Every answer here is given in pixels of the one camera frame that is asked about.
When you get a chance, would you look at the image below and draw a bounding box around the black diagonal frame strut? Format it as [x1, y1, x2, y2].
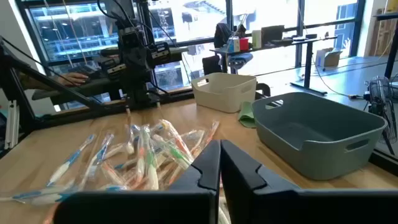
[0, 36, 105, 111]

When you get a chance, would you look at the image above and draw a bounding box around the black box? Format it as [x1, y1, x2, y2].
[261, 24, 285, 46]

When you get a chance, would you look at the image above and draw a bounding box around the black bag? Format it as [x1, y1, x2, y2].
[213, 22, 233, 49]

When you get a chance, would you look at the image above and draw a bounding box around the dark grey-green plastic bin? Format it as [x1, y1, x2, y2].
[251, 91, 389, 181]

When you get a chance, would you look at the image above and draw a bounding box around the brown cardboard box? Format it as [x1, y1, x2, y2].
[315, 47, 343, 68]

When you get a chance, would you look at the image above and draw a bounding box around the black table clamp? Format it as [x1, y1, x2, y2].
[256, 82, 272, 98]

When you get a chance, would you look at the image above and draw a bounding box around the wooden panel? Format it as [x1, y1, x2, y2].
[369, 0, 398, 57]

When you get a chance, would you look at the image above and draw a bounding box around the black standing desk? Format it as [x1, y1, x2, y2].
[210, 35, 339, 96]

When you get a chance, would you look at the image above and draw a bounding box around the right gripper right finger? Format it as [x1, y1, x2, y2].
[220, 139, 398, 224]

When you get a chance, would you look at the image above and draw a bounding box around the green cloth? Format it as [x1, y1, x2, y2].
[237, 101, 257, 129]

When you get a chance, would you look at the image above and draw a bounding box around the grey-blue chair seat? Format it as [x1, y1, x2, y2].
[226, 52, 254, 75]

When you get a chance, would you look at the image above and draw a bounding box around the red cup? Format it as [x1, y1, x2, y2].
[239, 37, 251, 52]

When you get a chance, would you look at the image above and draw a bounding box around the green toothbrush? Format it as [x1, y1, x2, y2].
[152, 134, 193, 169]
[143, 124, 160, 191]

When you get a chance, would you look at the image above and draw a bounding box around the person's hand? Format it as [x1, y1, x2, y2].
[57, 72, 90, 88]

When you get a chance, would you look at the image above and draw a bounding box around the white and blue carton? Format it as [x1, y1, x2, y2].
[228, 36, 241, 54]

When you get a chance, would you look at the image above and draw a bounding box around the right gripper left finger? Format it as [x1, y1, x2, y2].
[53, 139, 222, 224]

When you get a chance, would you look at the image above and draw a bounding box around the black floor fan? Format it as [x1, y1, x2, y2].
[363, 74, 398, 156]

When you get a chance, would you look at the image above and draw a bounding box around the pale box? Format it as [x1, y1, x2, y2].
[251, 29, 263, 49]

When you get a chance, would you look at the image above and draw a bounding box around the person's forearm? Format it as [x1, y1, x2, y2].
[17, 72, 63, 91]

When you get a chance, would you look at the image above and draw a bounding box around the black stand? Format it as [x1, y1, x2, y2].
[374, 11, 398, 79]

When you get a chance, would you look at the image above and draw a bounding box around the black fan cable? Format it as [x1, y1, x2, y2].
[310, 55, 371, 101]

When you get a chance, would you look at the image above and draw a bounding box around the white plastic bin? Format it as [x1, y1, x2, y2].
[190, 72, 258, 114]

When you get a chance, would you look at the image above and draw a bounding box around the silver aluminium extrusion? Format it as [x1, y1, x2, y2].
[4, 99, 21, 151]

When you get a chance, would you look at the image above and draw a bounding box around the black window frame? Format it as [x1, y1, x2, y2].
[14, 0, 367, 103]

